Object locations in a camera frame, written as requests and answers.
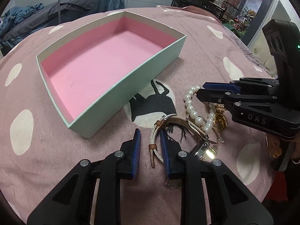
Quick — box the gold pendant charm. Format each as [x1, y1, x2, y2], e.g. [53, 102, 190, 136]
[214, 104, 228, 131]

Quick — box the white pearl bracelet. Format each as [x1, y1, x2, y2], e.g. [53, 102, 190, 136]
[183, 85, 218, 134]

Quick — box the white leather strap watch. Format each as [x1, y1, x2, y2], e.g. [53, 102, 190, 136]
[148, 114, 217, 168]

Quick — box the right hand holding gripper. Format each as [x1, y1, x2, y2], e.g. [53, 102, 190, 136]
[265, 135, 300, 165]

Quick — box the pink polka dot bedspread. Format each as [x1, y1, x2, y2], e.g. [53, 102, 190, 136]
[1, 7, 268, 224]

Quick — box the black metal cart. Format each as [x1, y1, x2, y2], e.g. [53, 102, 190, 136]
[171, 0, 227, 21]

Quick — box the mint box pink interior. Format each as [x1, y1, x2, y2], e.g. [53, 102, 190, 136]
[36, 11, 186, 139]

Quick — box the massage bed dark blanket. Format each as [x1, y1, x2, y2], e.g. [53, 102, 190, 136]
[1, 0, 125, 51]

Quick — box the blue crumpled bedding pile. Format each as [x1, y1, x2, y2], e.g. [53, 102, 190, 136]
[1, 3, 44, 38]

